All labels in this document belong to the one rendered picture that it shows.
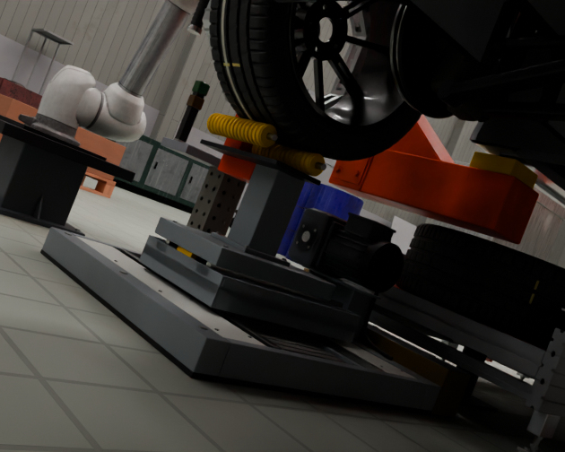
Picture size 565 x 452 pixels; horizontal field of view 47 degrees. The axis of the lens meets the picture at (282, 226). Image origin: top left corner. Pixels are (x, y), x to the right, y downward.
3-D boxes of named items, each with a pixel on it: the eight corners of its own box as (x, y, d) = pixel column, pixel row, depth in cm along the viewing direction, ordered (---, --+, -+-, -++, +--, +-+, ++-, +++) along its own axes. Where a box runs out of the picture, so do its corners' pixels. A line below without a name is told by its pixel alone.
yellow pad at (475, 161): (509, 175, 178) (517, 158, 178) (467, 166, 189) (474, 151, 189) (532, 191, 188) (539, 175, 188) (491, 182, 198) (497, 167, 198)
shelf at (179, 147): (185, 152, 205) (188, 143, 205) (160, 144, 218) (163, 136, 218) (280, 195, 233) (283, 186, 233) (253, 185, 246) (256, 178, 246)
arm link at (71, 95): (30, 110, 245) (52, 56, 245) (74, 129, 256) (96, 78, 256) (42, 115, 232) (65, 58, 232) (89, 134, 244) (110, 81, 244)
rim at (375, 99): (356, 171, 171) (252, 21, 140) (300, 157, 188) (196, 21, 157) (457, 38, 183) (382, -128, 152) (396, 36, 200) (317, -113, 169)
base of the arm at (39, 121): (13, 119, 244) (18, 106, 244) (68, 142, 256) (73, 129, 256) (21, 123, 229) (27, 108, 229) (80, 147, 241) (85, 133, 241)
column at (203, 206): (179, 285, 220) (225, 171, 220) (166, 276, 228) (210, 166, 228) (203, 291, 227) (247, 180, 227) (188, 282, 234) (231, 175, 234)
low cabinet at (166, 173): (154, 195, 1045) (170, 153, 1045) (212, 221, 917) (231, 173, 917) (46, 155, 919) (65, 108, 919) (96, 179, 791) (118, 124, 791)
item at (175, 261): (209, 311, 144) (225, 270, 144) (136, 265, 171) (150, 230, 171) (350, 346, 177) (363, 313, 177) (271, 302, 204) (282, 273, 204)
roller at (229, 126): (262, 144, 154) (271, 121, 154) (198, 127, 176) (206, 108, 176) (279, 152, 158) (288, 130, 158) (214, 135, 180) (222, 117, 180)
